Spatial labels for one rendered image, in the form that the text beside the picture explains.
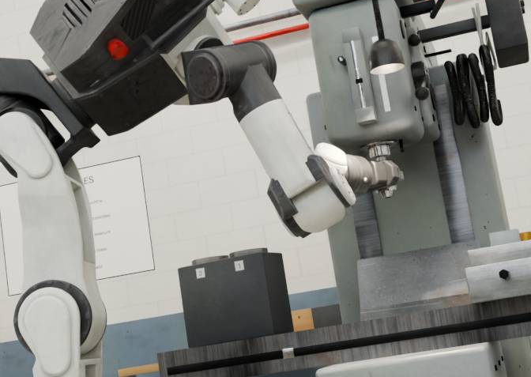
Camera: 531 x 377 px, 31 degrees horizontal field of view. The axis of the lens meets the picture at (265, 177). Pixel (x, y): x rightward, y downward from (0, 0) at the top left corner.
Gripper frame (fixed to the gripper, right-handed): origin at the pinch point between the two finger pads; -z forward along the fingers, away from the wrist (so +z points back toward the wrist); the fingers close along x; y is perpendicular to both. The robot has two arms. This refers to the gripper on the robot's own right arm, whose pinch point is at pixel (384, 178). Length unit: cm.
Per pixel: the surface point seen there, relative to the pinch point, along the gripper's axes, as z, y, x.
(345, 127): 10.5, -11.1, 0.9
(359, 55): 11.5, -25.2, -6.3
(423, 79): -4.1, -20.1, -12.0
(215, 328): 21, 27, 38
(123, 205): -274, -85, 402
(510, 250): -2.7, 21.1, -25.4
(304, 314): -288, 14, 261
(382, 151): 1.6, -5.7, -1.8
